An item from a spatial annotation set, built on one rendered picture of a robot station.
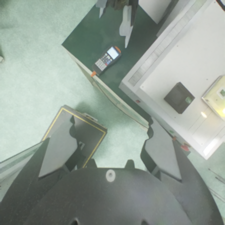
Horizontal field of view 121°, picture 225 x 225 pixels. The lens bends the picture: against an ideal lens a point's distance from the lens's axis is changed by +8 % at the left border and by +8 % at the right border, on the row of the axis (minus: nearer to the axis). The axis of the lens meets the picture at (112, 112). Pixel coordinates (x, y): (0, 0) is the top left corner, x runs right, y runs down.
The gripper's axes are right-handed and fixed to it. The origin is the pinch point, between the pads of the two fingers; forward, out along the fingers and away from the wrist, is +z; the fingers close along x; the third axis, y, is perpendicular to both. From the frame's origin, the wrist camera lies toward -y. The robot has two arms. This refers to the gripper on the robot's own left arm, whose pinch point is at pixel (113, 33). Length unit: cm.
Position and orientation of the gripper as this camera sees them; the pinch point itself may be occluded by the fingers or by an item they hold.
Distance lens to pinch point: 45.0
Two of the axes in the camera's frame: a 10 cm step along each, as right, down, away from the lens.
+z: -2.4, 1.1, 9.6
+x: 7.0, 7.1, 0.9
